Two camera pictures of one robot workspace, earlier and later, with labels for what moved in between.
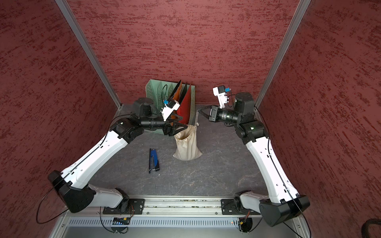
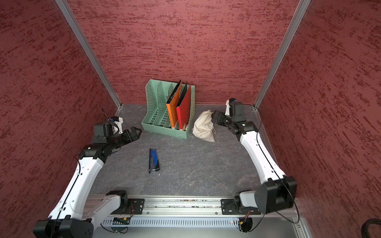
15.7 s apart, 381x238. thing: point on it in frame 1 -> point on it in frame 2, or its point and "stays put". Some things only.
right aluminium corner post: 295,21 stays put
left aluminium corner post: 67,13 stays put
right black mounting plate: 235,207 stays put
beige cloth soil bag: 187,147 -> 203,128
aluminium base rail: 160,208 stays put
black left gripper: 170,130 -> 135,136
